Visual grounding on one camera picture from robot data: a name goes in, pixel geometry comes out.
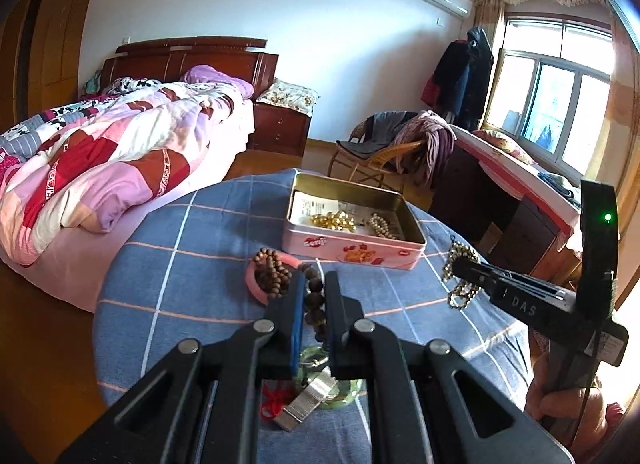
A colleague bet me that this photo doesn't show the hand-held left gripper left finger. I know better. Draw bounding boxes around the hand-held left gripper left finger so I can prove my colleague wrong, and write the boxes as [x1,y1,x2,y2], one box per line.
[57,269,307,464]

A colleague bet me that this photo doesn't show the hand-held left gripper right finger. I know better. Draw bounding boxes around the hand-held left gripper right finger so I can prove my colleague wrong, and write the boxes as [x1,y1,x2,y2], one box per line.
[324,270,576,464]

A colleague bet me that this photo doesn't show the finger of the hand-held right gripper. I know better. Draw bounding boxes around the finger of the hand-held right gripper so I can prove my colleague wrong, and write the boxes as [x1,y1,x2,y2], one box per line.
[451,258,506,297]

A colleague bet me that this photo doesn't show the dark large bead bracelet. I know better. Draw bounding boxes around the dark large bead bracelet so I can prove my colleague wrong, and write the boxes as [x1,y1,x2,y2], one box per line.
[299,264,328,340]

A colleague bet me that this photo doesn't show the gold bead necklace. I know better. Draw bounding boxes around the gold bead necklace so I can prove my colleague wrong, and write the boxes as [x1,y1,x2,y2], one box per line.
[441,241,482,310]

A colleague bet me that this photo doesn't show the brown wooden bead bracelet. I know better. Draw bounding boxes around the brown wooden bead bracelet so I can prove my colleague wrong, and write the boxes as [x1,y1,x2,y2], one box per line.
[252,249,296,300]

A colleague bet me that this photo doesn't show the pink bangle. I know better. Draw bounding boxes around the pink bangle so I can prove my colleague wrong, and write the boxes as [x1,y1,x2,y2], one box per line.
[246,253,303,306]

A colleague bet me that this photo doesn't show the pink tin box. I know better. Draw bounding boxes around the pink tin box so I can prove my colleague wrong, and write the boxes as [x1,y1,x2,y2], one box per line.
[281,171,427,271]

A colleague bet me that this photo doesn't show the green jade bracelet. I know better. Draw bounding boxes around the green jade bracelet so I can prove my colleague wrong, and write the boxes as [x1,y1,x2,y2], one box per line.
[297,344,363,410]

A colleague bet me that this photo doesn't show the silver metal watch band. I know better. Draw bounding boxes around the silver metal watch band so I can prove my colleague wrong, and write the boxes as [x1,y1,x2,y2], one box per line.
[274,369,341,431]

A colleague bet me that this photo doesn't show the red cord pendant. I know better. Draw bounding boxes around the red cord pendant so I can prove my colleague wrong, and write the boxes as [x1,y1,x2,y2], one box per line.
[261,381,296,420]

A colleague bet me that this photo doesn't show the person's right hand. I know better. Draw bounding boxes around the person's right hand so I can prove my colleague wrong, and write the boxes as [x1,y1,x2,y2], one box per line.
[525,373,607,456]

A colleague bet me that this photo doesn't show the dark wooden desk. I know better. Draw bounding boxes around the dark wooden desk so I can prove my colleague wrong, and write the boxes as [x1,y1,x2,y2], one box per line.
[430,129,583,290]

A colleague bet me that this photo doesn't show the folded blue clothes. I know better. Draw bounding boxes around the folded blue clothes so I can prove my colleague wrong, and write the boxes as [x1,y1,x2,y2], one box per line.
[537,171,581,202]

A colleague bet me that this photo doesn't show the red and white desk cloth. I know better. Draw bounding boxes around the red and white desk cloth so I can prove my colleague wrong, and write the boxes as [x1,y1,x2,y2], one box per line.
[450,125,583,235]

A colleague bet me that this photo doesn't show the blue plaid tablecloth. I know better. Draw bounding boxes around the blue plaid tablecloth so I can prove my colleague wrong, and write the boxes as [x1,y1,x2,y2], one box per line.
[92,167,536,464]

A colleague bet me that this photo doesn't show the white paper sheet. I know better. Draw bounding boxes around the white paper sheet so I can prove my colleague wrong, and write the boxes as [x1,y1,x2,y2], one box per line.
[290,192,346,225]

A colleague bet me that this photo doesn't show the long floral pillow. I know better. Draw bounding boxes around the long floral pillow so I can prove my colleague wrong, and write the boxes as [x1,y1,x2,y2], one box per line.
[472,129,536,165]

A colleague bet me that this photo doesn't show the mauve garment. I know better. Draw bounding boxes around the mauve garment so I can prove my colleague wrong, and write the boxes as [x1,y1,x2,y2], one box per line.
[395,111,456,187]

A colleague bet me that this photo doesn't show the wicker chair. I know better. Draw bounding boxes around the wicker chair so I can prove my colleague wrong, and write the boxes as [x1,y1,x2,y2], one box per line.
[328,121,426,192]

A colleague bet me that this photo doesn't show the window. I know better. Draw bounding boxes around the window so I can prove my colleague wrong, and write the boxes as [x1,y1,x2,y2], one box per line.
[482,16,616,185]

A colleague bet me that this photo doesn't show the dark grey jacket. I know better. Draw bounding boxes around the dark grey jacket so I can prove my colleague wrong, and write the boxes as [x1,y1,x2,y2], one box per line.
[336,111,418,157]

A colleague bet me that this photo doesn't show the bed with pink sheet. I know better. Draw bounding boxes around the bed with pink sheet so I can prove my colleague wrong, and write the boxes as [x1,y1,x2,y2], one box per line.
[0,94,256,315]

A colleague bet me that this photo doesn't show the dark wooden nightstand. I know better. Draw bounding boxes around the dark wooden nightstand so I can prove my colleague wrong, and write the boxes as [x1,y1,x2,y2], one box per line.
[248,99,313,157]

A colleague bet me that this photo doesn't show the hanging dark coats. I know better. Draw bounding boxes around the hanging dark coats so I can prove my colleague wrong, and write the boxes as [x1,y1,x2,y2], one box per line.
[421,26,495,130]

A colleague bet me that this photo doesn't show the small floral pillow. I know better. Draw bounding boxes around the small floral pillow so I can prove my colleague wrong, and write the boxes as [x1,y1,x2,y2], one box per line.
[256,78,320,111]

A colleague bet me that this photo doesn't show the pink patchwork quilt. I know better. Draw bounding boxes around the pink patchwork quilt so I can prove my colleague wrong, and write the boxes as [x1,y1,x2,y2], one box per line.
[0,79,246,265]

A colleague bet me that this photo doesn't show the purple pillow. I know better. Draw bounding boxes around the purple pillow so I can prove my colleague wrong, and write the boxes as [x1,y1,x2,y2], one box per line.
[180,65,255,99]

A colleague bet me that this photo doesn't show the dark wooden headboard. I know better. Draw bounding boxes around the dark wooden headboard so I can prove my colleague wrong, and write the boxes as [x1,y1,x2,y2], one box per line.
[102,36,280,100]

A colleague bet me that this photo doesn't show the brown wooden wardrobe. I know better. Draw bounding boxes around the brown wooden wardrobe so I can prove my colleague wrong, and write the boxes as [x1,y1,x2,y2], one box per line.
[0,0,106,132]

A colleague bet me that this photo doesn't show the gold bead bracelet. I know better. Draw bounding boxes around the gold bead bracelet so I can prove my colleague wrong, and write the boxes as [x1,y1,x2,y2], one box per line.
[310,210,357,233]

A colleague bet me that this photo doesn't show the pearl bracelet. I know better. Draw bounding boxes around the pearl bracelet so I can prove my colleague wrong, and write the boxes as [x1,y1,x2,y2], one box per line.
[368,213,403,240]

